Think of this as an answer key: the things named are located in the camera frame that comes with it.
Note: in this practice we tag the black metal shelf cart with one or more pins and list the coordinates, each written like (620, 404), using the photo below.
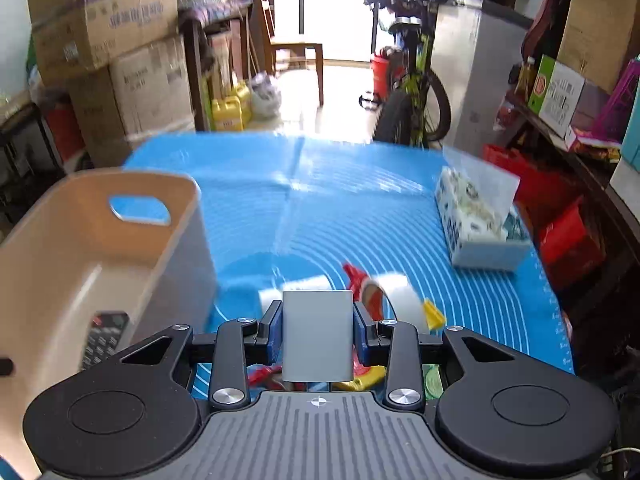
(29, 163)

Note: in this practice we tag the tall brown cardboard box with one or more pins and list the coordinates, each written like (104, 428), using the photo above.
(600, 37)

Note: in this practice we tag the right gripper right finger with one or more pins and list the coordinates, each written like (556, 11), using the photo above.
(394, 345)

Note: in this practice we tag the white charger adapter front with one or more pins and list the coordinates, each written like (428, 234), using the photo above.
(318, 335)

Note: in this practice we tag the white chest freezer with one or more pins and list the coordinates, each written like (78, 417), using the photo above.
(477, 42)

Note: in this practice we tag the red bucket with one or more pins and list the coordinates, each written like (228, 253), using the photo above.
(379, 66)

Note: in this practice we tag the red ultraman action figure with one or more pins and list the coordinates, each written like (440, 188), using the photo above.
(269, 377)

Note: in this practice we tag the green white carton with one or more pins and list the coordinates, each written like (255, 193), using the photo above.
(555, 95)

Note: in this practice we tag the green black bicycle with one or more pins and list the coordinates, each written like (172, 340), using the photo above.
(416, 111)

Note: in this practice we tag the white tape roll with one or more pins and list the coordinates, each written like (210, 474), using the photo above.
(391, 295)

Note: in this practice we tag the white floral tissue box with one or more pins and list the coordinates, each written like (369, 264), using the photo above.
(475, 202)

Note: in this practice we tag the yellow red toy tool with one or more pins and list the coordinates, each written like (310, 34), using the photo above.
(368, 377)

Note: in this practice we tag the wooden chair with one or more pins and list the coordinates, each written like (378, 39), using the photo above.
(296, 44)

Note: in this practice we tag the open top cardboard box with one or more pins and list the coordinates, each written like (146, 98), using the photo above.
(73, 38)

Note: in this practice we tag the beige plastic storage bin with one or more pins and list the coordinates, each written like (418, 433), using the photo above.
(104, 240)

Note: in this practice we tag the green round tin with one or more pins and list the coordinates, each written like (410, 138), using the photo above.
(432, 382)

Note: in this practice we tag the dark wooden side table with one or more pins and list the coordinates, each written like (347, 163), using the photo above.
(586, 236)

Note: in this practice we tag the black tv remote control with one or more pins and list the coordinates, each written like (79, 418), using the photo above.
(104, 335)

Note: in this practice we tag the blue silicone baking mat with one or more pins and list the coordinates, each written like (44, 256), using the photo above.
(279, 209)

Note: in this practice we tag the white pill bottle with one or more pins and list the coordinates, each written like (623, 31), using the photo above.
(237, 301)

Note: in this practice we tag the large lower cardboard box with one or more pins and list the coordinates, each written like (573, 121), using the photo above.
(138, 96)

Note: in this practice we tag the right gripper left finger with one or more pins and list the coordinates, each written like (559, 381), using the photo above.
(241, 343)

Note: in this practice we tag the yellow oil jug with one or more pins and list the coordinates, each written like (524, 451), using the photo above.
(234, 112)

